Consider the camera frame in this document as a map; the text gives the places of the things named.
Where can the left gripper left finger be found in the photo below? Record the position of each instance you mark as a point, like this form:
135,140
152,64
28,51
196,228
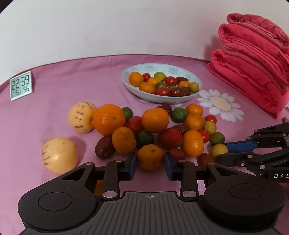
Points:
108,177

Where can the white digital clock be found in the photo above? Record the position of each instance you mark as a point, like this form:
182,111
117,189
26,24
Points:
20,85

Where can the orange tangerine front pile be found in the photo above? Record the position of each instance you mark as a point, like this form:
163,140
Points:
192,143

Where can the green lime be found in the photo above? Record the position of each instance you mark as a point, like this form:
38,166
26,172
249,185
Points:
178,115

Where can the orange tangerine centre pile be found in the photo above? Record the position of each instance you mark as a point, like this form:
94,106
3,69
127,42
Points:
155,120

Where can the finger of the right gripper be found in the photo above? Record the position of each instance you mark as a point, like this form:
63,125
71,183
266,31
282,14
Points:
242,146
235,159

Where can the pink floral tablecloth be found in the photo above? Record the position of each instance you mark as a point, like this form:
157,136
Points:
27,123

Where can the large orange tangerine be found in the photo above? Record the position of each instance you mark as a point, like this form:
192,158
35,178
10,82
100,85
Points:
108,118

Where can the dark red jujube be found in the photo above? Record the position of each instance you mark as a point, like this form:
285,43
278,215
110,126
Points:
167,108

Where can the pale yellow striped melon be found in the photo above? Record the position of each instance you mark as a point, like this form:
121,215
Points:
81,117

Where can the small red apple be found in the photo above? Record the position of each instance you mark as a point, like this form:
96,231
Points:
211,118

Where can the white patterned ceramic bowl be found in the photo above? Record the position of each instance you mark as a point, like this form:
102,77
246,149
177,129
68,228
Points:
161,83

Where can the yellow-green small fruit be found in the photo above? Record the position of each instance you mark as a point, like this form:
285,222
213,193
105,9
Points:
218,149

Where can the orange tangerine right of pile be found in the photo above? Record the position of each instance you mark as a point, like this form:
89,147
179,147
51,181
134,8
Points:
194,109

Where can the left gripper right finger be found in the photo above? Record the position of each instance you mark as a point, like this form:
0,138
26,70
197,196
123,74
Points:
188,174

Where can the folded red blanket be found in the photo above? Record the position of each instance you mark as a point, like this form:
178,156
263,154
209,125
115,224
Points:
254,60

